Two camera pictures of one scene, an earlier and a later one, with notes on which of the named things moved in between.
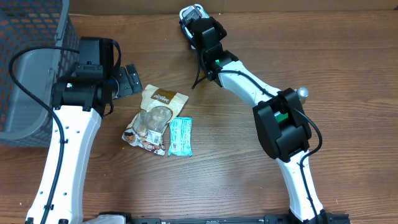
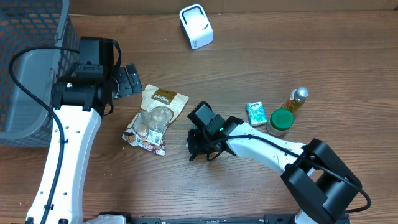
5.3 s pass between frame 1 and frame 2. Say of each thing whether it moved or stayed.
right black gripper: moved
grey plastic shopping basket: stayed
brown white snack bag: stayed
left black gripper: stayed
